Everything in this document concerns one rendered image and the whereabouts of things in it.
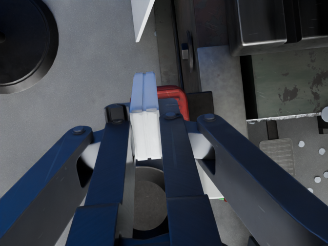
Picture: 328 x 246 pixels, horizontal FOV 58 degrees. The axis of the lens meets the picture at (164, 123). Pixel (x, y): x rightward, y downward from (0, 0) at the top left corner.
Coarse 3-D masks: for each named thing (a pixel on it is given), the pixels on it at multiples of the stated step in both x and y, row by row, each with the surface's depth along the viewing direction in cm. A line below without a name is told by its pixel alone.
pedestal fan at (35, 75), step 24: (0, 0) 103; (24, 0) 103; (0, 24) 103; (24, 24) 103; (48, 24) 104; (0, 48) 103; (24, 48) 103; (48, 48) 104; (0, 72) 103; (24, 72) 103
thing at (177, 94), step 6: (162, 90) 30; (168, 90) 30; (174, 90) 30; (180, 90) 30; (162, 96) 30; (168, 96) 30; (174, 96) 30; (180, 96) 30; (180, 102) 30; (186, 102) 30; (180, 108) 30; (186, 108) 30; (186, 114) 30; (186, 120) 30
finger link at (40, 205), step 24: (72, 144) 13; (48, 168) 11; (72, 168) 12; (24, 192) 10; (48, 192) 10; (72, 192) 12; (0, 216) 9; (24, 216) 9; (48, 216) 11; (72, 216) 12; (0, 240) 8; (24, 240) 9; (48, 240) 11
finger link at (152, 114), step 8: (152, 72) 21; (144, 80) 20; (152, 80) 19; (144, 88) 18; (152, 88) 18; (144, 96) 17; (152, 96) 17; (144, 104) 16; (152, 104) 15; (144, 112) 15; (152, 112) 15; (152, 120) 15; (152, 128) 15; (152, 136) 16; (160, 136) 16; (152, 144) 16; (160, 144) 16; (152, 152) 16; (160, 152) 16
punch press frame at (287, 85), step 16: (320, 48) 42; (256, 64) 42; (272, 64) 42; (288, 64) 42; (304, 64) 42; (320, 64) 42; (256, 80) 42; (272, 80) 42; (288, 80) 42; (304, 80) 42; (320, 80) 42; (256, 96) 42; (272, 96) 42; (288, 96) 42; (304, 96) 42; (320, 96) 42; (256, 112) 42; (272, 112) 42; (288, 112) 42; (304, 112) 41; (320, 112) 88
